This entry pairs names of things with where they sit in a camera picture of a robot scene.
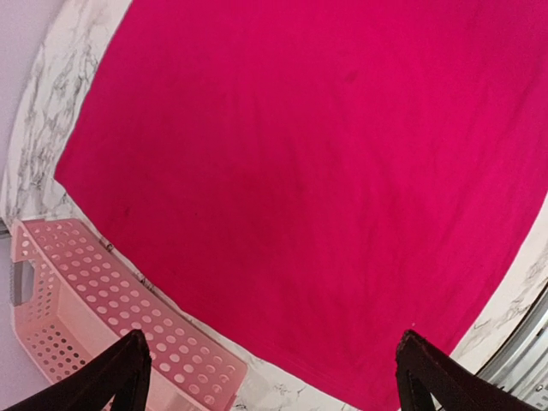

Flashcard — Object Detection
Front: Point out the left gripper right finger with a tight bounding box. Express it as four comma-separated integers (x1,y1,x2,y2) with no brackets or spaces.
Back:
396,330,527,411

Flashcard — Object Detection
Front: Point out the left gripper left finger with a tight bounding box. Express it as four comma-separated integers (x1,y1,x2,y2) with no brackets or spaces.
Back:
8,330,152,411

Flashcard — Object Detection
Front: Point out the red t-shirt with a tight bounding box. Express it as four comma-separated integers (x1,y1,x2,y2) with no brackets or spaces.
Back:
55,1,547,410

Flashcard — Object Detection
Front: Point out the pink plastic basket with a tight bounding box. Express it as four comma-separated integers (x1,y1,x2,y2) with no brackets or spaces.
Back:
11,218,247,410

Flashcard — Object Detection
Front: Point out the aluminium front rail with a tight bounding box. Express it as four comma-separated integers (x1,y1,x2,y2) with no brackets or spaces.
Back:
477,290,547,410

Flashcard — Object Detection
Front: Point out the left aluminium post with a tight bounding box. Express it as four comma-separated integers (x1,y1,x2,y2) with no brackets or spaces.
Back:
0,220,9,237

